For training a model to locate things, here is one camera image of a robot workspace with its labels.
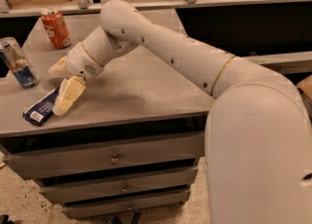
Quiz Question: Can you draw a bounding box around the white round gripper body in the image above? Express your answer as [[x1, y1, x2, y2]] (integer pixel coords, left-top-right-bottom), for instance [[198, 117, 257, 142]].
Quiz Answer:
[[65, 42, 103, 80]]

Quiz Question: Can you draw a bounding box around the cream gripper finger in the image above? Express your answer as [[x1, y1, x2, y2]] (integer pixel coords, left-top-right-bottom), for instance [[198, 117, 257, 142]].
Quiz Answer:
[[48, 56, 68, 77], [53, 76, 86, 116]]

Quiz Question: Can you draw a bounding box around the dark blue rxbar wrapper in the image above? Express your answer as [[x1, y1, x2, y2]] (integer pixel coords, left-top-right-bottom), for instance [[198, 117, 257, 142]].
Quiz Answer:
[[22, 88, 59, 126]]

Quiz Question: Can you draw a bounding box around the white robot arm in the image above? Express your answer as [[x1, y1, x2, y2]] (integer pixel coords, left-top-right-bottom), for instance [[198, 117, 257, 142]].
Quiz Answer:
[[49, 0, 312, 224]]

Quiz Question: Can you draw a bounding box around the orange coke can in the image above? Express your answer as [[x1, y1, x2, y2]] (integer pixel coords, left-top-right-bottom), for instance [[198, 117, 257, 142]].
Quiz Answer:
[[41, 9, 71, 49]]

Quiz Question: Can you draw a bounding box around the silver blue red bull can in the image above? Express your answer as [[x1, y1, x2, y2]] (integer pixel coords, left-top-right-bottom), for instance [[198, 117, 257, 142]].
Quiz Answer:
[[0, 37, 38, 89]]

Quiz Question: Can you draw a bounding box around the top grey drawer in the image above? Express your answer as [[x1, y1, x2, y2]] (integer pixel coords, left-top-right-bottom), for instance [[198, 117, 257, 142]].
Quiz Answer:
[[4, 131, 204, 180]]

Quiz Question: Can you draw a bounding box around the grey drawer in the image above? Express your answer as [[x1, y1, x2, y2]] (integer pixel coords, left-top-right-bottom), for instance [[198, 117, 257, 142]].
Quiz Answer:
[[61, 188, 190, 219], [38, 166, 199, 205], [4, 131, 204, 180]]

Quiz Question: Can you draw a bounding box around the grey drawer cabinet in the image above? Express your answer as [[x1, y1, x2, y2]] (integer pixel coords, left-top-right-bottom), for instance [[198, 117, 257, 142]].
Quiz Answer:
[[0, 23, 212, 224]]

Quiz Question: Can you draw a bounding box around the middle grey drawer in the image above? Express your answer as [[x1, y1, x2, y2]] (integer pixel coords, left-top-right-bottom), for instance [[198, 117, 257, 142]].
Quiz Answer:
[[38, 166, 199, 205]]

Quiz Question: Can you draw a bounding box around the bottom grey drawer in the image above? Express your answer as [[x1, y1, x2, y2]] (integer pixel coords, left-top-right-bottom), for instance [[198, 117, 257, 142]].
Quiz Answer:
[[61, 188, 190, 219]]

